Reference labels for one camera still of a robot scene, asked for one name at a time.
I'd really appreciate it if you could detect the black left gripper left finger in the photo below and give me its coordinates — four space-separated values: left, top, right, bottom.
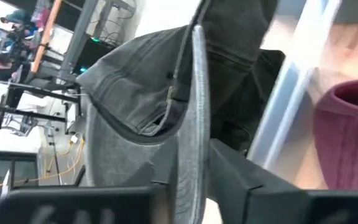
0 139 180 224

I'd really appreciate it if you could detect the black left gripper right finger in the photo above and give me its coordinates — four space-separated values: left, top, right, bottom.
208 138 358 224

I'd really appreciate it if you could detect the maroon baseball cap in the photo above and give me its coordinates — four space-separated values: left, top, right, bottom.
313 77 358 191

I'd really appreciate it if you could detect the dark grey baseball cap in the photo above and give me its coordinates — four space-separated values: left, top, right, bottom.
75 24 213 224

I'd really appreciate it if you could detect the orange pole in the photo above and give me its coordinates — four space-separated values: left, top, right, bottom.
31 0 63 73

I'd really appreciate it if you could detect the thin yellow cable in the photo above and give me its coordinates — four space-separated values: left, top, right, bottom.
0 133 86 194

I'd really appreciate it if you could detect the grey metal desk frame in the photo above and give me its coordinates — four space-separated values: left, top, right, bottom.
57 0 136 82

